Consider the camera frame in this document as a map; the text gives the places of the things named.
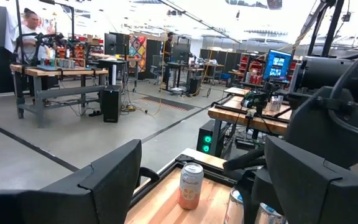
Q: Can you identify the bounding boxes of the red storage bins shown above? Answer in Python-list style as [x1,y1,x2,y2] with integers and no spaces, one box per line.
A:
[239,54,265,85]

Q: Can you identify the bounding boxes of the neighbouring wooden rig table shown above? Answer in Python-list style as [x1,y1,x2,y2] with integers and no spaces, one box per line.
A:
[207,86,292,156]

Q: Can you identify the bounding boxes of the monitor with blue screen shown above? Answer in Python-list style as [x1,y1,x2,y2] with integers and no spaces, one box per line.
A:
[262,48,294,83]

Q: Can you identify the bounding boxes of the silver blue slim can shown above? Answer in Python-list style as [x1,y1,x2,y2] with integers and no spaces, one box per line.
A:
[253,202,287,224]
[223,186,245,224]

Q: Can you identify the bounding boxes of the black loop handle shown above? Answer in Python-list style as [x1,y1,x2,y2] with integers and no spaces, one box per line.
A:
[137,167,161,189]

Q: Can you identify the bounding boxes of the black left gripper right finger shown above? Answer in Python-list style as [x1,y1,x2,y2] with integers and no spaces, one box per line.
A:
[264,135,358,224]

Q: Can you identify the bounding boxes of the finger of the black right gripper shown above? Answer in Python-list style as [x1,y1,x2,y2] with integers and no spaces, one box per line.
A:
[223,145,266,172]
[236,166,285,224]

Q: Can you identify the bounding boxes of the tangled floor cables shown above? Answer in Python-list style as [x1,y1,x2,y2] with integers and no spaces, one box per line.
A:
[85,93,155,118]

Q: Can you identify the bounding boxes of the black floor mat red edge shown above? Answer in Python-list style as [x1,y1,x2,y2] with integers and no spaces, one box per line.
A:
[139,95,196,112]

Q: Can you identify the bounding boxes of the black aluminium table frame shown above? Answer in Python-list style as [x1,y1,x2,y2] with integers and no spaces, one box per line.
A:
[128,154,245,208]

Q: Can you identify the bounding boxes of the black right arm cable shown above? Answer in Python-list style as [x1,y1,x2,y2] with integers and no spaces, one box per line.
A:
[327,46,358,144]

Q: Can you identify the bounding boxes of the black computer green lights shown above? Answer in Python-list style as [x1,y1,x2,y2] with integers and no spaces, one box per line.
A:
[196,119,226,157]

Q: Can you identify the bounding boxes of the black computer tower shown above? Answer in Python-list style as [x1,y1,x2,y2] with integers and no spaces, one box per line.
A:
[100,84,123,124]

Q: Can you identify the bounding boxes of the black dual monitors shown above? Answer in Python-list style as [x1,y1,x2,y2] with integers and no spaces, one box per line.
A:
[103,32,131,57]

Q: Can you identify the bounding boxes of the black desk monitor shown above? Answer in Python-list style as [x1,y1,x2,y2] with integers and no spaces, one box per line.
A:
[171,43,191,63]

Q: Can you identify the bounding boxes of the person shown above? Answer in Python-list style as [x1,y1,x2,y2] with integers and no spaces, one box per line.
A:
[162,30,176,85]
[12,7,55,68]

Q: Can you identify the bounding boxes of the colourful patchwork quilt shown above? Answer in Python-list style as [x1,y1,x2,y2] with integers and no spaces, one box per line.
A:
[128,34,148,73]

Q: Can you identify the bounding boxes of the peach white Spindrift can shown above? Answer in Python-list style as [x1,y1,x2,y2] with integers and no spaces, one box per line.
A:
[177,162,205,211]

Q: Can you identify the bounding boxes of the wooden workbench grey legs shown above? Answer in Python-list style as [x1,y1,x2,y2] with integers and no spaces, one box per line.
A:
[9,63,110,129]

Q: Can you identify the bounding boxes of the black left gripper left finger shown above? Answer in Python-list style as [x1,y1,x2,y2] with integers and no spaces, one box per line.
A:
[0,139,143,224]

